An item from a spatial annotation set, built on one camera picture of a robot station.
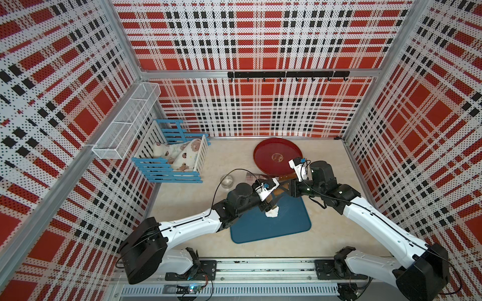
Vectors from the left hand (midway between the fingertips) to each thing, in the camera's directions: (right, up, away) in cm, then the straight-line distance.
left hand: (277, 186), depth 76 cm
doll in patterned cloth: (-50, +12, +28) cm, 59 cm away
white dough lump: (-1, -15, +12) cm, 19 cm away
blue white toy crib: (-61, +5, +22) cm, 65 cm away
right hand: (+3, +1, -1) cm, 3 cm away
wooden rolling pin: (+2, +3, -5) cm, 6 cm away
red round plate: (+2, +13, +35) cm, 37 cm away
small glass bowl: (-24, -1, +25) cm, 34 cm away
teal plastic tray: (+9, -17, +12) cm, 23 cm away
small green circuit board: (-34, -38, -7) cm, 52 cm away
